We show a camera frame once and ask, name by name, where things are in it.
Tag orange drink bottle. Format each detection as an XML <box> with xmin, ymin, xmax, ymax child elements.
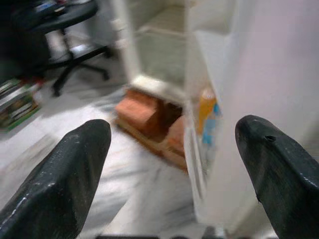
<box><xmin>198</xmin><ymin>87</ymin><xmax>217</xmax><ymax>135</ymax></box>

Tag white fridge door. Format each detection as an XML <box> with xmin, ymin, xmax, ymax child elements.
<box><xmin>184</xmin><ymin>0</ymin><xmax>319</xmax><ymax>235</ymax></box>

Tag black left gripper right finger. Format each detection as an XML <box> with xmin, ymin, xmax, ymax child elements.
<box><xmin>235</xmin><ymin>115</ymin><xmax>319</xmax><ymax>239</ymax></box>

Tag red brick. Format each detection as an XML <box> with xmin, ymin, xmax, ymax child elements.
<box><xmin>115</xmin><ymin>89</ymin><xmax>161</xmax><ymax>141</ymax></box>
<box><xmin>165</xmin><ymin>116</ymin><xmax>188</xmax><ymax>171</ymax></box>

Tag white fridge body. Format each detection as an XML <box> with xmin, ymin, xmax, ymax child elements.
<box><xmin>111</xmin><ymin>0</ymin><xmax>197</xmax><ymax>103</ymax></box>

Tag blue label water bottle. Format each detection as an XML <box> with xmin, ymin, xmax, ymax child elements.
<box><xmin>201</xmin><ymin>103</ymin><xmax>223</xmax><ymax>145</ymax></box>

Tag colourful book pile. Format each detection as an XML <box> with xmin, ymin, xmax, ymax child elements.
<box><xmin>0</xmin><ymin>78</ymin><xmax>42</xmax><ymax>131</ymax></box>

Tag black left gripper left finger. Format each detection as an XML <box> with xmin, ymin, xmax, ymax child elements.
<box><xmin>0</xmin><ymin>119</ymin><xmax>112</xmax><ymax>239</ymax></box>

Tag wooden board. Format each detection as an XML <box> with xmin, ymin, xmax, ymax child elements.
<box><xmin>114</xmin><ymin>119</ymin><xmax>187</xmax><ymax>174</ymax></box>

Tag black office chair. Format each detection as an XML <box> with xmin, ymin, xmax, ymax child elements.
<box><xmin>0</xmin><ymin>0</ymin><xmax>112</xmax><ymax>97</ymax></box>

